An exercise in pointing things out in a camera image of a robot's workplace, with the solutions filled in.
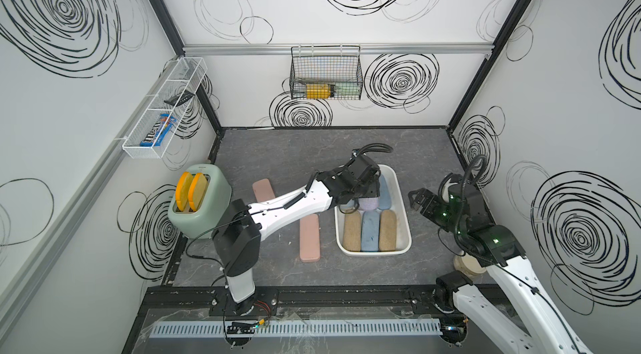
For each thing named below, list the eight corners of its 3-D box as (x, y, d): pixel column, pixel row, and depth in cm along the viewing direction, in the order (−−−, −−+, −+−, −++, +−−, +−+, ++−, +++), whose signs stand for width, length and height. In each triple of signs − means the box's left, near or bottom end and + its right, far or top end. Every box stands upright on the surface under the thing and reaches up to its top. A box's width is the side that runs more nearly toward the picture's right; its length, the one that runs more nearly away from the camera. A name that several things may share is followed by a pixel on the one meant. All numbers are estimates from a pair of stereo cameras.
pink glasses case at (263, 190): (257, 204, 96) (256, 201, 95) (252, 185, 102) (251, 183, 100) (275, 197, 98) (275, 195, 97) (269, 179, 104) (268, 176, 102)
